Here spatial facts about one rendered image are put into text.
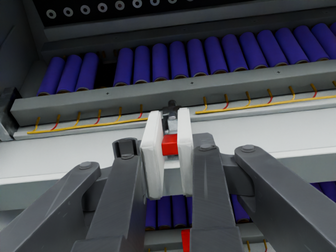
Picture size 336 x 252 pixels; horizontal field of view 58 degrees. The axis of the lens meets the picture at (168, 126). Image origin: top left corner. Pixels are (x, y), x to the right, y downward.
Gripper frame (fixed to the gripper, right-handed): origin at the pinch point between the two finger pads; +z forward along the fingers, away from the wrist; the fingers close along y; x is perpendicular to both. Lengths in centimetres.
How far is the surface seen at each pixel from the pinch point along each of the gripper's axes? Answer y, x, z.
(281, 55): 11.5, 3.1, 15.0
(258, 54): 9.3, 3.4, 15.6
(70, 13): -11.1, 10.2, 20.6
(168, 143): -0.1, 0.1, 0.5
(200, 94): 2.8, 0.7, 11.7
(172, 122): 0.0, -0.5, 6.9
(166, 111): -0.5, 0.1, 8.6
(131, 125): -4.1, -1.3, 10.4
